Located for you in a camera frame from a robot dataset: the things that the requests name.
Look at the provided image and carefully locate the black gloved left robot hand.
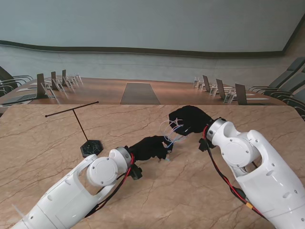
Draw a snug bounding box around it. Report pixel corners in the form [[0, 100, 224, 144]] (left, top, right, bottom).
[[128, 135, 173, 162]]

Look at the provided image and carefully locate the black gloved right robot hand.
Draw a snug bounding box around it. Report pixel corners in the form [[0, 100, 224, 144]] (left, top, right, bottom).
[[168, 105, 215, 137]]

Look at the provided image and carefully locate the thin white cable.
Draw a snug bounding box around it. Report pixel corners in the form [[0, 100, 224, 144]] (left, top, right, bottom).
[[157, 118, 191, 163]]

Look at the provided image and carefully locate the black T-bar rack hexagon base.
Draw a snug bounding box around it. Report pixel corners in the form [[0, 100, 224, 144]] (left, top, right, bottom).
[[44, 101, 105, 158]]

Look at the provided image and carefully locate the brown wooden conference table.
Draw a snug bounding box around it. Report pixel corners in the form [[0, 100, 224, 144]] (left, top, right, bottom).
[[0, 76, 290, 107]]

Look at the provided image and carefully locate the dark grey office chair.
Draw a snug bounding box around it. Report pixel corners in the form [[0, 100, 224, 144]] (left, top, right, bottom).
[[0, 66, 34, 90], [285, 87, 305, 120], [269, 69, 305, 100], [0, 83, 15, 98], [248, 56, 305, 93]]

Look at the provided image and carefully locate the grey desk pad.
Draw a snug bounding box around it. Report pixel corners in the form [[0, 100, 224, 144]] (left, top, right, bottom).
[[0, 93, 38, 105]]

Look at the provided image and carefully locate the red black left arm cable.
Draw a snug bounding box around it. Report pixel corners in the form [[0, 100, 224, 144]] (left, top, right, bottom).
[[84, 153, 135, 218]]

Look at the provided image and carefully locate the red black arm cable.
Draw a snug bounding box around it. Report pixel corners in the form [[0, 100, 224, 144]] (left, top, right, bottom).
[[202, 125, 267, 219], [84, 153, 135, 218]]

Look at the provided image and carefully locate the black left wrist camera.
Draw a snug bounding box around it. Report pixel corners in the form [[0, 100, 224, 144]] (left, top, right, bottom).
[[130, 165, 143, 181]]

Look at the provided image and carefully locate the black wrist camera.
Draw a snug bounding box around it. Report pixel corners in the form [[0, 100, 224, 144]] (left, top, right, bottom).
[[130, 165, 143, 181], [198, 138, 215, 153]]

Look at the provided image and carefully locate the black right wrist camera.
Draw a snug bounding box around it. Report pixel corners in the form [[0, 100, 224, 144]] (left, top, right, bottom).
[[198, 138, 215, 153]]

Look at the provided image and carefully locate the red black right arm cable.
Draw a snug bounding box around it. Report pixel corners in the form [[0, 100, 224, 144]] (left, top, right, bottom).
[[202, 125, 267, 219]]

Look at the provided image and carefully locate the white left arm cable tie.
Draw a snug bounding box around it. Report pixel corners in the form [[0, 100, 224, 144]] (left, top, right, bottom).
[[11, 204, 29, 219]]

